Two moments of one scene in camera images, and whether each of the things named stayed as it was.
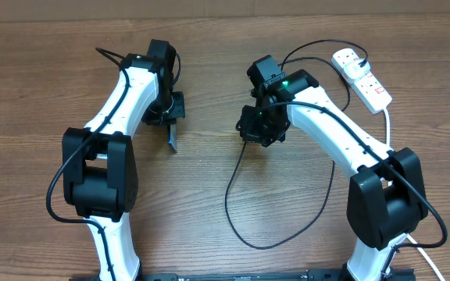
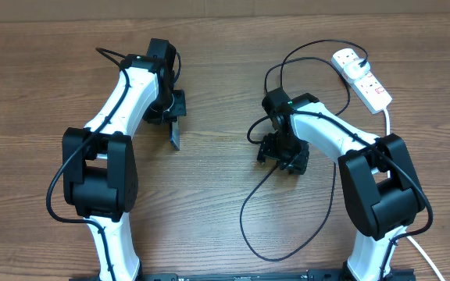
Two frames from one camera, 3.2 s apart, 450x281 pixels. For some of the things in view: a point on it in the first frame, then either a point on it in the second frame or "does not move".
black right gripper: (252, 133) to (300, 164)
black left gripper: (177, 110) does not move
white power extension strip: (370, 91) does not move
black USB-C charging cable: (283, 61) to (281, 69)
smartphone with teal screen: (173, 136) does not move
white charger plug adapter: (354, 71) does not move
